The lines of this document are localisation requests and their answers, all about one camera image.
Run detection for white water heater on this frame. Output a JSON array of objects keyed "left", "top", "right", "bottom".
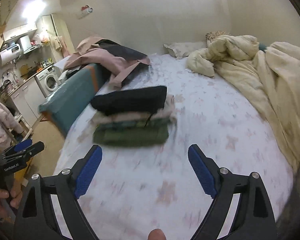
[{"left": 0, "top": 45, "right": 23, "bottom": 67}]

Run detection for rice cooker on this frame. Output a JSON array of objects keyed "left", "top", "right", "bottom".
[{"left": 0, "top": 79, "right": 14, "bottom": 94}]

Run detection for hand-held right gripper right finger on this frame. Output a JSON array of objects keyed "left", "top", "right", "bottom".
[{"left": 187, "top": 144, "right": 276, "bottom": 240}]

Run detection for cream bear print blanket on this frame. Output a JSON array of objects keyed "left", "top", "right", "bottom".
[{"left": 250, "top": 41, "right": 300, "bottom": 173}]

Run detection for white washing machine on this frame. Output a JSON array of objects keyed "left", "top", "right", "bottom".
[{"left": 34, "top": 65, "right": 63, "bottom": 98}]

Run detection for pink puffer jacket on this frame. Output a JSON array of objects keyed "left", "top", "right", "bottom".
[{"left": 0, "top": 100, "right": 24, "bottom": 150}]

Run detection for range hood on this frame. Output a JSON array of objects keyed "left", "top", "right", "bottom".
[{"left": 17, "top": 35, "right": 44, "bottom": 55}]

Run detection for olive green folded pants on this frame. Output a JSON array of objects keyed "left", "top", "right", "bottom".
[{"left": 93, "top": 124, "right": 170, "bottom": 147}]

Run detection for dark grey cloth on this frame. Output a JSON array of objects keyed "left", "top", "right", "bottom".
[{"left": 99, "top": 40, "right": 148, "bottom": 60}]

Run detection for person's right hand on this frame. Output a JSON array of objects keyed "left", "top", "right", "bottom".
[{"left": 148, "top": 228, "right": 167, "bottom": 240}]

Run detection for white plastic bag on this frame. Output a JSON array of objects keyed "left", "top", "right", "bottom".
[{"left": 34, "top": 29, "right": 50, "bottom": 43}]

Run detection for camouflage folded garment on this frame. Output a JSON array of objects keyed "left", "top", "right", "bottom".
[{"left": 100, "top": 118, "right": 173, "bottom": 131}]

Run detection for beige hanging towel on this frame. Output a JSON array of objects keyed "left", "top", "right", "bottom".
[{"left": 50, "top": 36, "right": 65, "bottom": 55}]

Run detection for stack of folded clothes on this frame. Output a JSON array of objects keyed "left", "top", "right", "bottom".
[{"left": 95, "top": 96, "right": 177, "bottom": 125}]

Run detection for floral pillow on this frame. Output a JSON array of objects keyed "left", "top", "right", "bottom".
[{"left": 164, "top": 42, "right": 208, "bottom": 59}]

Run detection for white kitchen base cabinet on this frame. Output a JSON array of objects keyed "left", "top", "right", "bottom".
[{"left": 10, "top": 79, "right": 47, "bottom": 120}]

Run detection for white paper sheet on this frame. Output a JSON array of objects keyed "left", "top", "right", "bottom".
[{"left": 53, "top": 56, "right": 70, "bottom": 69}]

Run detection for red and white wall hook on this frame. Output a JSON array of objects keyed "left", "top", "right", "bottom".
[{"left": 77, "top": 4, "right": 94, "bottom": 19}]

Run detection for white wall cabinet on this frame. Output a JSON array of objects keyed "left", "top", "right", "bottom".
[{"left": 3, "top": 22, "right": 38, "bottom": 42}]

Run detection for pink and black clothes heap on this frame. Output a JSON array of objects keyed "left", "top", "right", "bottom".
[{"left": 65, "top": 35, "right": 152, "bottom": 88}]

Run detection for brown patterned pillow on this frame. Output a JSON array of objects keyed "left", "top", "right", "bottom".
[{"left": 205, "top": 31, "right": 230, "bottom": 42}]

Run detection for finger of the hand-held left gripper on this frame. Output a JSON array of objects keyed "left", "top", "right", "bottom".
[
  {"left": 2, "top": 139, "right": 33, "bottom": 156},
  {"left": 1, "top": 141, "right": 45, "bottom": 161}
]

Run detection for cream crumpled duvet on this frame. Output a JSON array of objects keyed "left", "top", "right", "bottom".
[{"left": 186, "top": 35, "right": 285, "bottom": 120}]

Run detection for person's left hand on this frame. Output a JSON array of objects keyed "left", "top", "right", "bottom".
[{"left": 0, "top": 188, "right": 23, "bottom": 221}]

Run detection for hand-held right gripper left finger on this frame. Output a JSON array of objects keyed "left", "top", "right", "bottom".
[{"left": 14, "top": 144, "right": 103, "bottom": 240}]

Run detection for black pants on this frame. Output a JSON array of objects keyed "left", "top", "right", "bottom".
[{"left": 91, "top": 86, "right": 168, "bottom": 117}]

